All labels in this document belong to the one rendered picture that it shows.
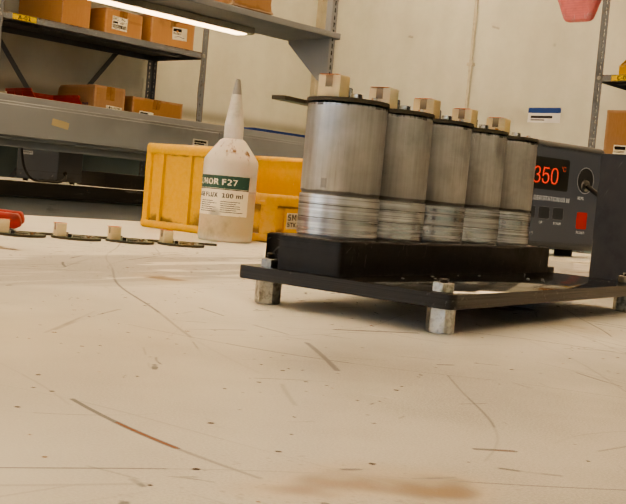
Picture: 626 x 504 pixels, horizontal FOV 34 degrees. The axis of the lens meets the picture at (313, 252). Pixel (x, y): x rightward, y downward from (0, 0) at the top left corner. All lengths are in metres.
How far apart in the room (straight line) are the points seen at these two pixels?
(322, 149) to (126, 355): 0.12
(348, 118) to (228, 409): 0.16
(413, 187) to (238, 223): 0.31
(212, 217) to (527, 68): 5.24
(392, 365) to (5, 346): 0.08
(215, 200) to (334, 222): 0.33
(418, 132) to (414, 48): 5.98
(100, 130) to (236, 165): 2.41
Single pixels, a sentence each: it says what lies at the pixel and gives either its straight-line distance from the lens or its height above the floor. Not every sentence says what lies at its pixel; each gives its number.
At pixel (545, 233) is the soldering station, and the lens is 0.89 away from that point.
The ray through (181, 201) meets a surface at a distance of 0.72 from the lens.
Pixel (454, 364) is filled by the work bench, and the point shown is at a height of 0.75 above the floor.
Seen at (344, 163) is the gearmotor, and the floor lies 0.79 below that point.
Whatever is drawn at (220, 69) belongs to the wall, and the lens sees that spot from 6.15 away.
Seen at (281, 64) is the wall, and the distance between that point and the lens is 6.49.
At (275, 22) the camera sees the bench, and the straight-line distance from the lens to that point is 3.52.
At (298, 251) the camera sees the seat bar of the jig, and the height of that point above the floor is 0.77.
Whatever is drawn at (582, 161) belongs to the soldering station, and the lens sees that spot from 0.92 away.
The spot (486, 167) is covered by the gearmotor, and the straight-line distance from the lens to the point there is 0.38.
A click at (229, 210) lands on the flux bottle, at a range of 0.63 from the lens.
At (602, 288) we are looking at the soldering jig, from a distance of 0.37.
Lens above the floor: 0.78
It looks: 3 degrees down
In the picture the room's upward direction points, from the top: 5 degrees clockwise
